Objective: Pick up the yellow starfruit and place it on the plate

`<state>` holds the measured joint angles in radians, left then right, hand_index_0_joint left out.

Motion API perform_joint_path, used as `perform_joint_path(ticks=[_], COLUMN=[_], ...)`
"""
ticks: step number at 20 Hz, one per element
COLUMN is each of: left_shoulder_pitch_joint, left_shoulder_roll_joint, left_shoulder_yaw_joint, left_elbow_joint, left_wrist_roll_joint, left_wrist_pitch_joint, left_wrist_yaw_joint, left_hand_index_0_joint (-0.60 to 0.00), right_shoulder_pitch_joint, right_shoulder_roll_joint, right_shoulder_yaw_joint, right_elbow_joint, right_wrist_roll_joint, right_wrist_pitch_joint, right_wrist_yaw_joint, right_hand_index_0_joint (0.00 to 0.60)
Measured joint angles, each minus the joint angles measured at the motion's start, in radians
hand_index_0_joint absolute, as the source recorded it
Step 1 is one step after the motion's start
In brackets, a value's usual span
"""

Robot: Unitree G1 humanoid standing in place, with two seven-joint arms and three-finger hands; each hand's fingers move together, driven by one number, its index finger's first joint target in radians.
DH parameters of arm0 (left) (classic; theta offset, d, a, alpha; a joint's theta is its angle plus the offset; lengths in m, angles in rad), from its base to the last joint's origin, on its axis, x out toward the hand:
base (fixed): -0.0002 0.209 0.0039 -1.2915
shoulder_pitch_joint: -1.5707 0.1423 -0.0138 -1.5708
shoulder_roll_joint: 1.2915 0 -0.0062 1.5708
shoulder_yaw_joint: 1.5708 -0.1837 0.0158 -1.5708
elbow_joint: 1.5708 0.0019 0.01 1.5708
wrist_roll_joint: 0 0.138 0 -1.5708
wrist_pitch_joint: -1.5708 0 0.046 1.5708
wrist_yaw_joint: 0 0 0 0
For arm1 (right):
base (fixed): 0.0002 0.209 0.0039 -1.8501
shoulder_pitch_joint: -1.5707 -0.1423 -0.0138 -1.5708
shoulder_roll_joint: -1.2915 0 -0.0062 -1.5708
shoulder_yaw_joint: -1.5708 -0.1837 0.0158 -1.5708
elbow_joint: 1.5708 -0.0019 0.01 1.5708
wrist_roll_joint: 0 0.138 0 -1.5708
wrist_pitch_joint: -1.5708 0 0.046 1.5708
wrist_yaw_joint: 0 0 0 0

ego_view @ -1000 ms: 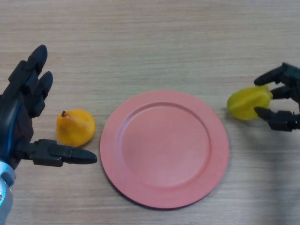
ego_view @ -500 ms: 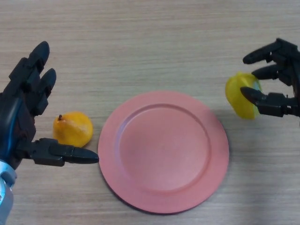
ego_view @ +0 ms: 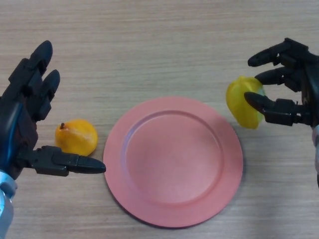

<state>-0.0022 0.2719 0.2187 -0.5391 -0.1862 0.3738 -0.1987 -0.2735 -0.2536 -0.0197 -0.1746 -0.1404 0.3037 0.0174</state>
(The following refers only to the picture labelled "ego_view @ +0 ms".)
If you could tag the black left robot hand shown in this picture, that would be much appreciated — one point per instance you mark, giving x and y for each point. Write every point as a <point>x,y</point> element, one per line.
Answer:
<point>15,119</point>

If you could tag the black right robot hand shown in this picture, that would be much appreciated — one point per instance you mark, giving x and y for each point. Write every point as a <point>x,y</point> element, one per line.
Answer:
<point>310,82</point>

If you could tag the yellow green starfruit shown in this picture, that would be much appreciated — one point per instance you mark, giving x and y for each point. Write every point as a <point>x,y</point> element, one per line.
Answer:
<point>236,99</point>

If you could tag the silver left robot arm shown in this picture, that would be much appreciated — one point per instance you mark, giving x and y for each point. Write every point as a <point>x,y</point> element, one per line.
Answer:
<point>6,206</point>

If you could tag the pink round plate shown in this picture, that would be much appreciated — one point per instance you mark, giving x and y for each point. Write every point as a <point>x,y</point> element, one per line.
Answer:
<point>173,161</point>

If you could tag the orange yellow pear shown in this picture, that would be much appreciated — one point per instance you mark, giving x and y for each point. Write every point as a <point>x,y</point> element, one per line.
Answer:
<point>77,137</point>

